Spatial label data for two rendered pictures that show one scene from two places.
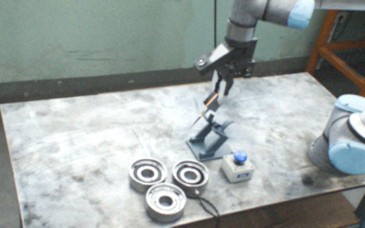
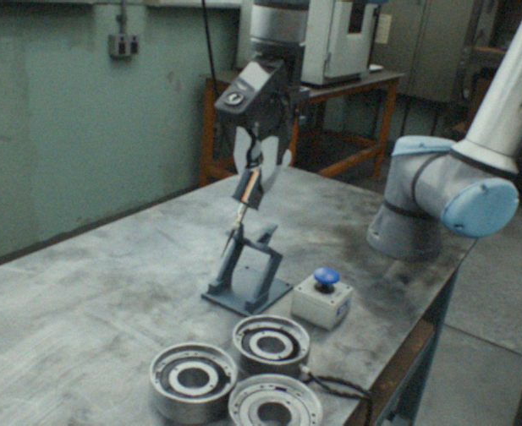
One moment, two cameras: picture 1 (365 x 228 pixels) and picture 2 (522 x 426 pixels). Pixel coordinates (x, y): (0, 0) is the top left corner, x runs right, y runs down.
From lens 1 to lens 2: 0.71 m
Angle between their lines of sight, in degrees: 29
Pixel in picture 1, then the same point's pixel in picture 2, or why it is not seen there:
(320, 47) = (208, 167)
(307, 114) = (321, 204)
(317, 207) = not seen: hidden behind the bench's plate
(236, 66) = (289, 99)
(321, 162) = (405, 249)
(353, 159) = (491, 209)
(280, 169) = (368, 281)
